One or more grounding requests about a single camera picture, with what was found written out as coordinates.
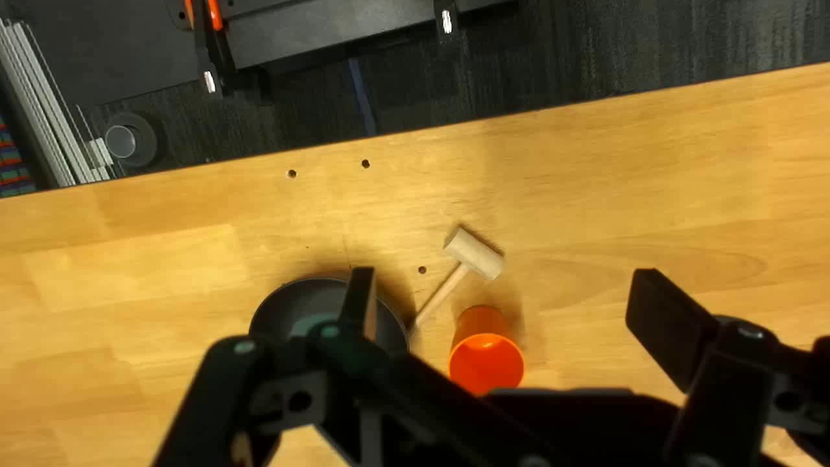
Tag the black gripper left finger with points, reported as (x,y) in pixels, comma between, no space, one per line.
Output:
(248,395)

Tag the black bowl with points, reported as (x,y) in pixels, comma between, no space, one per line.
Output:
(341,318)

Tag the orange-handled black clamp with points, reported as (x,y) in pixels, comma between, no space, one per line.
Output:
(208,30)

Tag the small wooden mallet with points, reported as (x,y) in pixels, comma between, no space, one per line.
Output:
(474,256)

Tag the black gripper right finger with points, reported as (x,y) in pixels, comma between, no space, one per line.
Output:
(738,380)

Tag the orange plastic cup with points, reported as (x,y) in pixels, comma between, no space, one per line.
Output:
(484,350)

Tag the black optical breadboard base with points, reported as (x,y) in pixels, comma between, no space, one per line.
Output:
(275,30)

